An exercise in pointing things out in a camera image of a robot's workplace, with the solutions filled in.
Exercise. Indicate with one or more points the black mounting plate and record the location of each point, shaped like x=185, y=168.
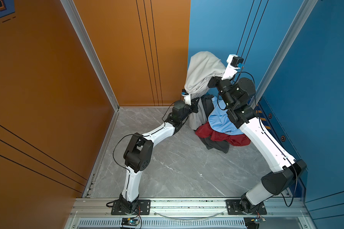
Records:
x=140, y=206
x=244, y=207

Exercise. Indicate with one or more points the light blue shirt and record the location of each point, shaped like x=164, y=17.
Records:
x=219, y=121

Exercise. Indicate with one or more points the aluminium corner post right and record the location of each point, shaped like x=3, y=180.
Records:
x=297, y=24

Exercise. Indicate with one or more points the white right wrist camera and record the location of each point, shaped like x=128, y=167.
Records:
x=234, y=65

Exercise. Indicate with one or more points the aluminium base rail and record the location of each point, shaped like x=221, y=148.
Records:
x=188, y=213

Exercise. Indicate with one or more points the right small circuit board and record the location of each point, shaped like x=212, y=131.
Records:
x=254, y=223

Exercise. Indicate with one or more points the aluminium corner post left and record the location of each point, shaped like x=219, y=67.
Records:
x=81, y=32

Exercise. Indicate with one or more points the light grey cloth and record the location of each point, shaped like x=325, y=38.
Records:
x=203, y=66

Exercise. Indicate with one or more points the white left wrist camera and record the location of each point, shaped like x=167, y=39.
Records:
x=186, y=97

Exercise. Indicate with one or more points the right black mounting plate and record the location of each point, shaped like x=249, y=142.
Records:
x=244, y=207

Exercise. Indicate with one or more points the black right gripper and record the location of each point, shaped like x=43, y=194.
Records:
x=215, y=81

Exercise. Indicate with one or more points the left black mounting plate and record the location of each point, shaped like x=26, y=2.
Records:
x=140, y=206

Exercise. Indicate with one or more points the left green circuit board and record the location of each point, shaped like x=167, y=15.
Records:
x=130, y=223

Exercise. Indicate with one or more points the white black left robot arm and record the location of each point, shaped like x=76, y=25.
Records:
x=139, y=151

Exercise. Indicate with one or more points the aluminium corner post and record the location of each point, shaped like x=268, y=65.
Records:
x=297, y=24
x=81, y=32

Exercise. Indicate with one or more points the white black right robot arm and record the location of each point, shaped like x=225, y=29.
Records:
x=285, y=169

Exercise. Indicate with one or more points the dark grey cloth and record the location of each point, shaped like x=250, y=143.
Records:
x=208, y=142

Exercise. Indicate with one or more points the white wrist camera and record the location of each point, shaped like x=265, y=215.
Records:
x=234, y=65
x=186, y=97

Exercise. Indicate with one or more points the red cloth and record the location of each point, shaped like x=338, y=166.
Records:
x=205, y=131

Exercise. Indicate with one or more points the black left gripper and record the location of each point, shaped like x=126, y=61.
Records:
x=193, y=105

